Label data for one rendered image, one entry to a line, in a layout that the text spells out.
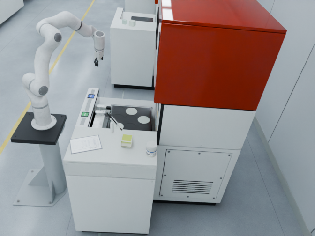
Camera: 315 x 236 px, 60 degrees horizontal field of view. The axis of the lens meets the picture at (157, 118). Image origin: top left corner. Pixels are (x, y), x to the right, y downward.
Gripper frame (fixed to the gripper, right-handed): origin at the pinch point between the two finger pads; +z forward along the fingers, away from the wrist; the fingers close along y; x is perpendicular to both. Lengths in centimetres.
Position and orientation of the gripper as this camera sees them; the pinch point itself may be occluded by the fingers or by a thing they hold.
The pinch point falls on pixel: (99, 62)
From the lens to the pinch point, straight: 252.6
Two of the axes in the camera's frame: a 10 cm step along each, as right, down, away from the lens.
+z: -1.9, 5.4, 8.2
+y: -3.3, 7.5, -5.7
